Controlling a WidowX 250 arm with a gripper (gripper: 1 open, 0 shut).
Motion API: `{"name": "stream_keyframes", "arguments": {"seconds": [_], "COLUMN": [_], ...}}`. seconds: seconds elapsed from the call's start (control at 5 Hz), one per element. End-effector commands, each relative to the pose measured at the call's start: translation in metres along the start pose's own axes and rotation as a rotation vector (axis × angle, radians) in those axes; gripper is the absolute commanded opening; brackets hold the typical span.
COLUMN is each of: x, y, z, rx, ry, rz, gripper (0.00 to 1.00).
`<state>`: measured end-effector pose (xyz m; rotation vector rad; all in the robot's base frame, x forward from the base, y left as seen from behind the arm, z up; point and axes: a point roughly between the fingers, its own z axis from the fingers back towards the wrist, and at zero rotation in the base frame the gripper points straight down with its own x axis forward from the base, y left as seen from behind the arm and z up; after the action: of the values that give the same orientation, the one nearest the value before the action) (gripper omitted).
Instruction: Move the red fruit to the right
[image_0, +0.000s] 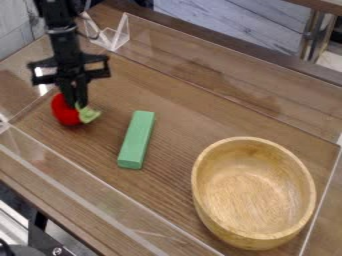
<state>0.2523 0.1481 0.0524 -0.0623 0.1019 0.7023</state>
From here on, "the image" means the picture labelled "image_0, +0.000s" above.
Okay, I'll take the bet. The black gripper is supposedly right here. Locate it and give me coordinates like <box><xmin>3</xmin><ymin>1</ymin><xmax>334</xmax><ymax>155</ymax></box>
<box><xmin>27</xmin><ymin>53</ymin><xmax>111</xmax><ymax>108</ymax></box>

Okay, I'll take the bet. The green rectangular block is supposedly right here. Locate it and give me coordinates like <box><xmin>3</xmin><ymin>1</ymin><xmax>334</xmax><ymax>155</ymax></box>
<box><xmin>118</xmin><ymin>111</ymin><xmax>155</xmax><ymax>170</ymax></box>

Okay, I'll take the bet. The metal table leg background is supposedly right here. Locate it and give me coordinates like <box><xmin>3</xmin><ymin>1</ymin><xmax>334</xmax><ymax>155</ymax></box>
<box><xmin>299</xmin><ymin>11</ymin><xmax>338</xmax><ymax>63</ymax></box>

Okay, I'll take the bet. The red plush fruit green stem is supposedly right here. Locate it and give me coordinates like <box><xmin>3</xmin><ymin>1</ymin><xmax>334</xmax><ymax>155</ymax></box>
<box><xmin>51</xmin><ymin>93</ymin><xmax>100</xmax><ymax>126</ymax></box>

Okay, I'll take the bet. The wooden oval bowl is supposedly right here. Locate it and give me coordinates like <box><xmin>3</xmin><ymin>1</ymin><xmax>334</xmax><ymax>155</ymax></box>
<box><xmin>191</xmin><ymin>136</ymin><xmax>317</xmax><ymax>251</ymax></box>

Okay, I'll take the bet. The black table frame bracket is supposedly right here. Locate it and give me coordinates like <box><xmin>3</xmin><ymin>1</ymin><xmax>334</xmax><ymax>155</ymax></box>
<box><xmin>28</xmin><ymin>211</ymin><xmax>76</xmax><ymax>256</ymax></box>

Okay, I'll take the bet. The clear acrylic tray wall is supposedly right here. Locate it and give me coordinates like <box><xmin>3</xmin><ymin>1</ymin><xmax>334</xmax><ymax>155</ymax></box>
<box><xmin>0</xmin><ymin>122</ymin><xmax>223</xmax><ymax>256</ymax></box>

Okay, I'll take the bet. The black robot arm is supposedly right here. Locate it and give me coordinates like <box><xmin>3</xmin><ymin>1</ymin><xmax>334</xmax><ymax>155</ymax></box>
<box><xmin>27</xmin><ymin>0</ymin><xmax>111</xmax><ymax>109</ymax></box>

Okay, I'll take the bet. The clear acrylic corner bracket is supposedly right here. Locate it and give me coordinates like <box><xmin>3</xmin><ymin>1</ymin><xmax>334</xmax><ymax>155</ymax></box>
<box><xmin>82</xmin><ymin>12</ymin><xmax>130</xmax><ymax>52</ymax></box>

